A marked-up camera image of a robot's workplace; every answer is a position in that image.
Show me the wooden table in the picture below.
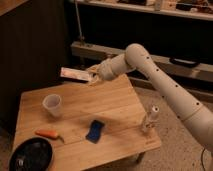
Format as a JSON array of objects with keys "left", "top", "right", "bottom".
[{"left": 14, "top": 75, "right": 161, "bottom": 171}]

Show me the black round plate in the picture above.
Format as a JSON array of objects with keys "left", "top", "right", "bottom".
[{"left": 9, "top": 137, "right": 53, "bottom": 171}]

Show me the white ceramic cup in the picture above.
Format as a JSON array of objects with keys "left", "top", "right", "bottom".
[{"left": 42, "top": 94, "right": 62, "bottom": 117}]

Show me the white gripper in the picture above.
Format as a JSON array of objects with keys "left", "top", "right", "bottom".
[{"left": 86, "top": 61, "right": 112, "bottom": 84}]

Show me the cluttered shelf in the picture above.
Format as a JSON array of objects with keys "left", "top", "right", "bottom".
[{"left": 68, "top": 0, "right": 213, "bottom": 21}]

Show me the long grey case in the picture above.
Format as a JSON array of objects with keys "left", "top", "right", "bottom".
[{"left": 70, "top": 41, "right": 213, "bottom": 82}]

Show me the metal pole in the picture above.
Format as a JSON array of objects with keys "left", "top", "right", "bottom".
[{"left": 74, "top": 0, "right": 85, "bottom": 45}]

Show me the blue sponge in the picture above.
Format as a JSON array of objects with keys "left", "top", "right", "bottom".
[{"left": 86, "top": 120, "right": 105, "bottom": 143}]

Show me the orange carrot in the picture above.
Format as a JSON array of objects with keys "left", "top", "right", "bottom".
[{"left": 35, "top": 130, "right": 64, "bottom": 141}]

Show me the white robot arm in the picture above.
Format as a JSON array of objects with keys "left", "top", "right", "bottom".
[{"left": 87, "top": 43, "right": 213, "bottom": 153}]

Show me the clear plastic bottle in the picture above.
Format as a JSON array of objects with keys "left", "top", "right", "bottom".
[{"left": 142, "top": 106, "right": 160, "bottom": 133}]

